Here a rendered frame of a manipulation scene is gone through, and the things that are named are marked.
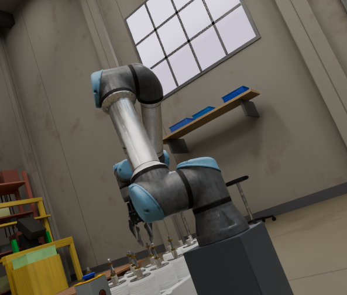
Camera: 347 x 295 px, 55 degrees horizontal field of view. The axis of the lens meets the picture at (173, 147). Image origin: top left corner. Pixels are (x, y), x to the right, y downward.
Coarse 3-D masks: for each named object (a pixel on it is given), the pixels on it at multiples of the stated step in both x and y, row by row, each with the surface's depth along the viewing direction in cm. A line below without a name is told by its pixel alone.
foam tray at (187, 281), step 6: (180, 282) 119; (186, 282) 120; (192, 282) 122; (174, 288) 113; (180, 288) 116; (186, 288) 118; (192, 288) 121; (162, 294) 109; (168, 294) 109; (174, 294) 112; (180, 294) 114; (186, 294) 117; (192, 294) 119
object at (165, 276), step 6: (156, 270) 119; (162, 270) 119; (168, 270) 119; (174, 270) 123; (156, 276) 118; (162, 276) 118; (168, 276) 119; (174, 276) 120; (162, 282) 118; (168, 282) 118; (174, 282) 119; (162, 288) 117; (168, 288) 117
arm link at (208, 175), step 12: (180, 168) 94; (192, 168) 92; (204, 168) 92; (216, 168) 93; (192, 180) 90; (204, 180) 90; (216, 180) 92; (192, 192) 89; (204, 192) 90; (216, 192) 90; (228, 192) 94; (192, 204) 91; (204, 204) 90
